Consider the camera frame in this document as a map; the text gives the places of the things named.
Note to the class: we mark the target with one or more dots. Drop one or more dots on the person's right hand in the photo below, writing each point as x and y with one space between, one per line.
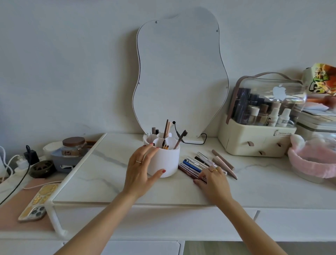
215 186

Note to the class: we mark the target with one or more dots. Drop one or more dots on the person's left hand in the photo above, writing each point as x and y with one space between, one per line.
136 178

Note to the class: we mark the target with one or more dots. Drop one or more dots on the pile of makeup pencils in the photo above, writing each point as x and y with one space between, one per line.
191 164

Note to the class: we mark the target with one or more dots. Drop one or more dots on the white round organizer cup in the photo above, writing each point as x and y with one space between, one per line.
168 163

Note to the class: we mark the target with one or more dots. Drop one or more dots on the person's left forearm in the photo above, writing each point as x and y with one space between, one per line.
99 226

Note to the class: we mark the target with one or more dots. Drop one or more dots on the person's right forearm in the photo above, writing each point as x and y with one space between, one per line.
249 228

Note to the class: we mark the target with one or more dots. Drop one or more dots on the dark round small dish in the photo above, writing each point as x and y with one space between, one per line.
34 172

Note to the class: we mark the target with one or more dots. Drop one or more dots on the white wavy mirror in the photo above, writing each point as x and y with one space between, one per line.
181 73

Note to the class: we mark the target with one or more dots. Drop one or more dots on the white marble riser shelf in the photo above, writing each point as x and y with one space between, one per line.
99 178

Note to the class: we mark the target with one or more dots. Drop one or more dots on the white marble table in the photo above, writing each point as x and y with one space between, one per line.
157 226

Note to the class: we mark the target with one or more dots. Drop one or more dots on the cream cosmetic organizer box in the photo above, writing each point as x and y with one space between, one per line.
244 142

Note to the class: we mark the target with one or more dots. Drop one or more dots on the glass jar brown lid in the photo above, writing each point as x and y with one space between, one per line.
73 143

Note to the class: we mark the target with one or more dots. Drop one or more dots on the grey blue tray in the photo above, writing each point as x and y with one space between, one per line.
59 160

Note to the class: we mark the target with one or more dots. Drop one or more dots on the row of cosmetic bottles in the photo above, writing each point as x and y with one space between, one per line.
273 117

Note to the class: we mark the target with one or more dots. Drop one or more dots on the white round dish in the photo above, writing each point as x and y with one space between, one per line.
51 147

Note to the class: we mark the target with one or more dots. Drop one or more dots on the pink fluffy headband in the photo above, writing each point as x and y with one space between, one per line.
315 163

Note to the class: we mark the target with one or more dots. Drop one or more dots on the phone with yellow case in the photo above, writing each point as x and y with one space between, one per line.
36 205

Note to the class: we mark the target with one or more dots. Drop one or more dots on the black charger plug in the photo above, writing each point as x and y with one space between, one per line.
31 156

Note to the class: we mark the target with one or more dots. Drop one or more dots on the white charger plug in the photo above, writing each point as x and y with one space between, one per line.
21 163

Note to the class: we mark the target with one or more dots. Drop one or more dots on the pink desk mat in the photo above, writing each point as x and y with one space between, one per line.
13 210

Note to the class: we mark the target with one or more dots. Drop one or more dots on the colourful snack bag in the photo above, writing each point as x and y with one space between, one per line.
321 78

